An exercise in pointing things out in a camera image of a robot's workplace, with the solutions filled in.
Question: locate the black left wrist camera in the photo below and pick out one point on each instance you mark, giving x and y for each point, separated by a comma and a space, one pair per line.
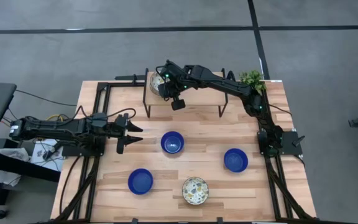
99, 119

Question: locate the white printed box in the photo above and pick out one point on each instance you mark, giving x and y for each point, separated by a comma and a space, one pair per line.
37, 157

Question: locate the white crumpled bag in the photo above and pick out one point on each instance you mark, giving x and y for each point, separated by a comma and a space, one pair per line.
12, 154

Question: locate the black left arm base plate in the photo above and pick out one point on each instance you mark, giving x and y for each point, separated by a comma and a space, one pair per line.
82, 151

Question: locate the small black floor object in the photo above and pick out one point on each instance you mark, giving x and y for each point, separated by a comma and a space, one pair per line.
0, 214

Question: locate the wooden shelf riser black legs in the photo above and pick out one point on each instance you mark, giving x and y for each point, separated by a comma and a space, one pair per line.
204, 96

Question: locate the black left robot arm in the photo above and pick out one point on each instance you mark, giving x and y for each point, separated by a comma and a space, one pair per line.
57, 129

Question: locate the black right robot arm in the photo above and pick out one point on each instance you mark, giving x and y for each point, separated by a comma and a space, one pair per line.
222, 84

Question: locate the blue mini bowl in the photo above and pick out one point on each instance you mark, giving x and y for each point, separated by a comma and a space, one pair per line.
172, 142
235, 160
140, 181

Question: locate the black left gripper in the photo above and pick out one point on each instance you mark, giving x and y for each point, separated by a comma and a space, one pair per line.
121, 130

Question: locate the yellow patterned mini bowl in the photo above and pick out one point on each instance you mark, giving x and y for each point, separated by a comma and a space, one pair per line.
195, 190
154, 82

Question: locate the black table clamp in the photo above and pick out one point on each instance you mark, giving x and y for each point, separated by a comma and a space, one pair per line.
219, 220
134, 221

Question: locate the black metal beam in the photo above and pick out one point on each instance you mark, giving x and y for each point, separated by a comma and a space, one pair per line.
20, 166

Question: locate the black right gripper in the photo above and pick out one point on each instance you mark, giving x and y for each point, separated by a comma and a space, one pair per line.
176, 81

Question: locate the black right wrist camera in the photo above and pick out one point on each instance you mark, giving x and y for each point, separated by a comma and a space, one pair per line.
200, 71

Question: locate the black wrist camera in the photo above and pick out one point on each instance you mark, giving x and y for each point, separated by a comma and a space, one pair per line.
99, 119
200, 71

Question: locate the small green potted plant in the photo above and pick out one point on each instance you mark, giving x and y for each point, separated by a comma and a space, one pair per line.
252, 79

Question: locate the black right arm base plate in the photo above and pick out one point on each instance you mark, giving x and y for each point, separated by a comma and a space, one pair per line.
291, 144

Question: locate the black aluminium table frame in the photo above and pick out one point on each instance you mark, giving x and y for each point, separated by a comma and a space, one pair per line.
123, 84

